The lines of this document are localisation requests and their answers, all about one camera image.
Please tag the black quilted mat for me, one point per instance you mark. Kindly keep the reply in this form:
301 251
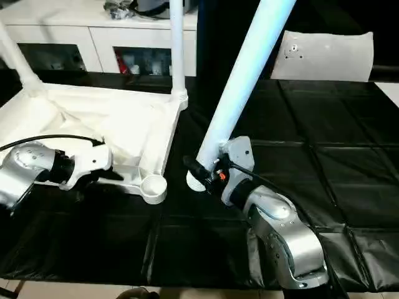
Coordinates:
311 140

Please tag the white plastic table leg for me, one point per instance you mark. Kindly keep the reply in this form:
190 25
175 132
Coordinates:
178 46
18 59
243 78

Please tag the black metal bar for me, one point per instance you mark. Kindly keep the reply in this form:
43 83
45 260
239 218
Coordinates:
386 69

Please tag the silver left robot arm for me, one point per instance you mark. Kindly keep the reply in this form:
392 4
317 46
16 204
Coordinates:
25 168

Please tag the pale panel with holes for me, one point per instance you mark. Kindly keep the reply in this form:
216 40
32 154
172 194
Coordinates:
330 56

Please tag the round grey dish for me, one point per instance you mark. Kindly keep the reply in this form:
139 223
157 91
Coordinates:
149 7

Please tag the white sideboard with glass doors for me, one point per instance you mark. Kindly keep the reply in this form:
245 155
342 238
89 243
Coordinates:
78 34

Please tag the dark rounded robot foot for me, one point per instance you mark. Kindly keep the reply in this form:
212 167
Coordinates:
138 294

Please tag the white flat board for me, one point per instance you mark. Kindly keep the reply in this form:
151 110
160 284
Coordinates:
389 92

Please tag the black cabinet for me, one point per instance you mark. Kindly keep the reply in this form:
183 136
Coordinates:
327 15

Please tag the white plastic table top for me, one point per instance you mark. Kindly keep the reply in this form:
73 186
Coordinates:
109 118

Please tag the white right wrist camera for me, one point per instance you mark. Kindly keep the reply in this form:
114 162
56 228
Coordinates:
240 152

